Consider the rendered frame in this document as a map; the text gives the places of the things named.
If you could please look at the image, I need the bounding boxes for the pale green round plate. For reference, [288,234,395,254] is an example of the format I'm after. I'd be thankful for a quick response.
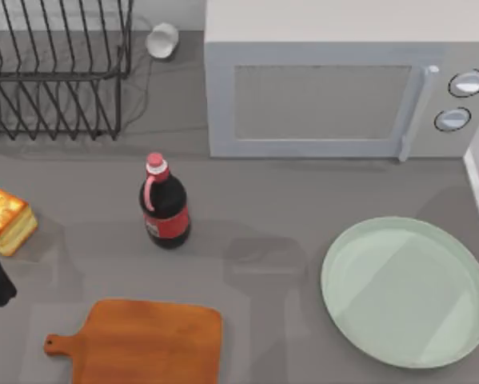
[320,216,479,370]

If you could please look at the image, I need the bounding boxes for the small microwave knob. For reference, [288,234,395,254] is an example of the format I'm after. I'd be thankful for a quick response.
[433,106,473,132]

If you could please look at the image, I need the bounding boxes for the microwave door handle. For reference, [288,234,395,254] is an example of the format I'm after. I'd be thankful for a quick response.
[397,65,440,163]

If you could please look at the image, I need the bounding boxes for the microwave oven door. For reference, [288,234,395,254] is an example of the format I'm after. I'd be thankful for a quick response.
[205,41,440,159]

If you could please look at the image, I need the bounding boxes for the black wire dish rack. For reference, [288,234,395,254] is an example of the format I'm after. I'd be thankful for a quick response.
[0,0,135,142]

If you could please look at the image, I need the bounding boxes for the large microwave knob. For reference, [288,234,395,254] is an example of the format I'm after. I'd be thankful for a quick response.
[447,68,479,98]

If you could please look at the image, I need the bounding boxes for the white cup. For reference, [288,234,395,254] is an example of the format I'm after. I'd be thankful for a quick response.
[145,22,180,59]

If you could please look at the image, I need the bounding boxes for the dark bottle with red label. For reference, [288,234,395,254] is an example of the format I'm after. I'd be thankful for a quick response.
[138,151,191,250]

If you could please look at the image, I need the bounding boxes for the toasted bread block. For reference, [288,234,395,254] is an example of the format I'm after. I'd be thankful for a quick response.
[0,186,39,258]

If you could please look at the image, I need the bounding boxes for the wooden cutting board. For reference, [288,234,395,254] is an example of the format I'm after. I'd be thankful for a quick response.
[43,298,224,384]

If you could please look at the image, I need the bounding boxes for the pale microwave oven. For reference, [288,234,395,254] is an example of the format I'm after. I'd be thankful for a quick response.
[204,0,479,162]

